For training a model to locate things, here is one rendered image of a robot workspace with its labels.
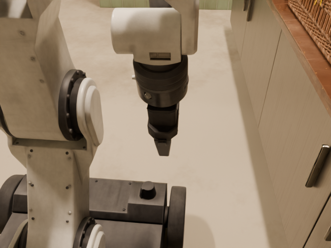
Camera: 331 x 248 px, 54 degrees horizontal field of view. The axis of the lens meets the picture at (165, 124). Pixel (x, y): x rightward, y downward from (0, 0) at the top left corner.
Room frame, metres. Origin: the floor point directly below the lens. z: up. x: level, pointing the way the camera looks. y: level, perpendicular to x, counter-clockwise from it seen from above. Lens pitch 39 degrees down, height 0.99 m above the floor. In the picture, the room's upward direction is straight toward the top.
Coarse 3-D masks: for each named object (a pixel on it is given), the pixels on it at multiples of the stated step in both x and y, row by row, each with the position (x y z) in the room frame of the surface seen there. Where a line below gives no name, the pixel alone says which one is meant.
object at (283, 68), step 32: (256, 0) 1.51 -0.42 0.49; (256, 32) 1.39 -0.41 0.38; (288, 32) 0.95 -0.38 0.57; (256, 64) 1.28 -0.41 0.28; (288, 64) 0.90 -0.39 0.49; (320, 64) 0.74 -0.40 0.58; (256, 96) 1.17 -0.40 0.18; (288, 96) 0.83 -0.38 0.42; (320, 96) 0.63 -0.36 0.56; (288, 128) 0.75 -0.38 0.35; (320, 128) 0.58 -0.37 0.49; (288, 160) 0.68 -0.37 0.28; (320, 160) 0.51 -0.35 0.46; (288, 192) 0.62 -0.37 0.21; (320, 192) 0.48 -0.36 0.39; (288, 224) 0.55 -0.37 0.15; (320, 224) 0.43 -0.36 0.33
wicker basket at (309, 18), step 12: (288, 0) 1.18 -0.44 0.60; (300, 0) 1.07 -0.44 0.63; (312, 0) 0.97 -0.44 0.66; (324, 0) 0.89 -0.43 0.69; (300, 12) 1.04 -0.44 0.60; (312, 12) 0.95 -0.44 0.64; (324, 12) 0.87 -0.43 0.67; (312, 24) 0.93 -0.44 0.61; (324, 24) 0.85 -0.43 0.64; (312, 36) 0.89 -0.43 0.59; (324, 36) 0.82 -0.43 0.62; (324, 48) 0.80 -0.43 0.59
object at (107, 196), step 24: (24, 192) 0.62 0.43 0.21; (96, 192) 0.64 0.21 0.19; (120, 192) 0.64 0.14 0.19; (144, 192) 0.60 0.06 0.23; (24, 216) 0.57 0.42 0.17; (96, 216) 0.56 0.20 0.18; (120, 216) 0.55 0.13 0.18; (144, 216) 0.55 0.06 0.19; (0, 240) 0.49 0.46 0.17; (120, 240) 0.49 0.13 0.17; (144, 240) 0.49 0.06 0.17
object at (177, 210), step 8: (176, 192) 0.63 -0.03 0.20; (184, 192) 0.63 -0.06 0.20; (176, 200) 0.60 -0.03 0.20; (184, 200) 0.60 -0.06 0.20; (176, 208) 0.57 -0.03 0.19; (184, 208) 0.58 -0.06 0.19; (168, 216) 0.56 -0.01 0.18; (176, 216) 0.55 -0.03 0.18; (184, 216) 0.56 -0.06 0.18; (168, 224) 0.54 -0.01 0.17; (176, 224) 0.54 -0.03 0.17; (184, 224) 0.54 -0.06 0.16; (168, 232) 0.52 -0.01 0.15; (176, 232) 0.52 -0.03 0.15; (168, 240) 0.51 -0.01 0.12; (176, 240) 0.51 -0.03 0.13
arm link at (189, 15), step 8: (168, 0) 0.39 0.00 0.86; (176, 0) 0.39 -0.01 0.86; (184, 0) 0.39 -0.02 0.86; (192, 0) 0.39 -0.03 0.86; (176, 8) 0.40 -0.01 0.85; (184, 8) 0.40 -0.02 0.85; (192, 8) 0.39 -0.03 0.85; (184, 16) 0.40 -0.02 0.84; (192, 16) 0.40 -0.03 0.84; (184, 24) 0.40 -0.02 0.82; (192, 24) 0.40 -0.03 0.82; (184, 32) 0.40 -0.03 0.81; (192, 32) 0.40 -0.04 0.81; (184, 40) 0.41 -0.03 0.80; (192, 40) 0.41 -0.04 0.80; (184, 48) 0.41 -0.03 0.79; (192, 48) 0.41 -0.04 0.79
